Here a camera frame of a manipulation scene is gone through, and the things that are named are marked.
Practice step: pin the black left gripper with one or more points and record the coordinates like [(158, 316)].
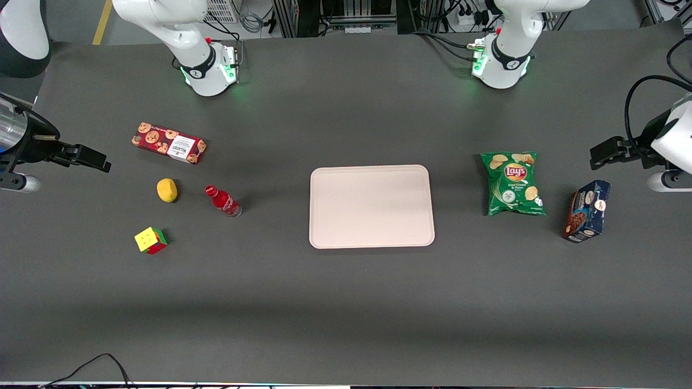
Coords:
[(639, 141)]

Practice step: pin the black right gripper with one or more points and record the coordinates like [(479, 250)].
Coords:
[(37, 143)]

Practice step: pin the red coke bottle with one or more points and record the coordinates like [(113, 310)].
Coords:
[(224, 202)]

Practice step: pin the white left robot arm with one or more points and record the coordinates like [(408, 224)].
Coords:
[(508, 65)]

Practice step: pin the beige plastic tray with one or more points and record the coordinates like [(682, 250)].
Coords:
[(372, 206)]

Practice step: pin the blue chocolate cookie box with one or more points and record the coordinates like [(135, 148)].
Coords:
[(587, 210)]

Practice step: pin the red cookie box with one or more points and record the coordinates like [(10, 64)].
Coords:
[(167, 143)]

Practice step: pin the green Lays chips bag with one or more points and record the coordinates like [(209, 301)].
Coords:
[(513, 183)]

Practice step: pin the yellow lemon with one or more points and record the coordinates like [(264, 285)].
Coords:
[(167, 190)]

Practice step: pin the colourful puzzle cube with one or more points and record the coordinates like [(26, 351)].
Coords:
[(150, 240)]

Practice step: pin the white power strip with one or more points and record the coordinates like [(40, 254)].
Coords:
[(469, 19)]

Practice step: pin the white perforated box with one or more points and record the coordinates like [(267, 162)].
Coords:
[(221, 9)]

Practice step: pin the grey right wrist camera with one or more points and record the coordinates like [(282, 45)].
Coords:
[(19, 183)]

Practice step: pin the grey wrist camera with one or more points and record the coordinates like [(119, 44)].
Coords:
[(670, 182), (19, 183)]

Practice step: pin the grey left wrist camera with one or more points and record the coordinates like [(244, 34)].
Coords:
[(670, 182)]

